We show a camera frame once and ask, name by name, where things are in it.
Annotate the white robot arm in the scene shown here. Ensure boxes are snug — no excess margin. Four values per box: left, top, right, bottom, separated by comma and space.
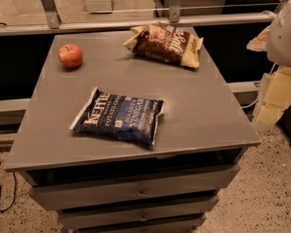
267, 0, 291, 67

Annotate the blue kettle chip bag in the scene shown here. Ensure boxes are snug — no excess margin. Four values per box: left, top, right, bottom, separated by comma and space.
70, 87, 164, 146

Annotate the brown chip bag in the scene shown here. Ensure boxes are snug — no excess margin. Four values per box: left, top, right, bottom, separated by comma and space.
124, 22, 203, 69

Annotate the grey drawer cabinet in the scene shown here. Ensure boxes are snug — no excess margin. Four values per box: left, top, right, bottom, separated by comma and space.
5, 31, 260, 233

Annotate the red apple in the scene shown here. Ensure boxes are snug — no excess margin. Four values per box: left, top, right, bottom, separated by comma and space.
58, 44, 82, 68

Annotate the top grey drawer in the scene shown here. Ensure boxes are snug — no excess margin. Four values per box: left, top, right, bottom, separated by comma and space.
29, 164, 240, 211

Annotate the grey drawer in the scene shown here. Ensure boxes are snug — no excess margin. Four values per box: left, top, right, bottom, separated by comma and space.
59, 196, 218, 229
29, 164, 240, 211
77, 214, 206, 233

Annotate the bottom grey drawer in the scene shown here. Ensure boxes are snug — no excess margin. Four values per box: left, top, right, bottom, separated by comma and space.
77, 214, 206, 233

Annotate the middle grey drawer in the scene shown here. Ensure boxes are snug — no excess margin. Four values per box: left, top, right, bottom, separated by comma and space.
59, 196, 218, 229

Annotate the metal guard rail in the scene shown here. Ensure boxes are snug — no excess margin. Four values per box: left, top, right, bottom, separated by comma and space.
0, 0, 277, 36

